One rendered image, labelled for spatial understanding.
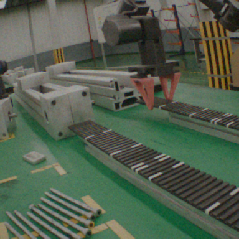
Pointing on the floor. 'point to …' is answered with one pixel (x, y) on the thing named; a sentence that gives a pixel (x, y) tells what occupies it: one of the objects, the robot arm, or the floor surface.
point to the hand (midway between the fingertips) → (159, 103)
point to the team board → (99, 14)
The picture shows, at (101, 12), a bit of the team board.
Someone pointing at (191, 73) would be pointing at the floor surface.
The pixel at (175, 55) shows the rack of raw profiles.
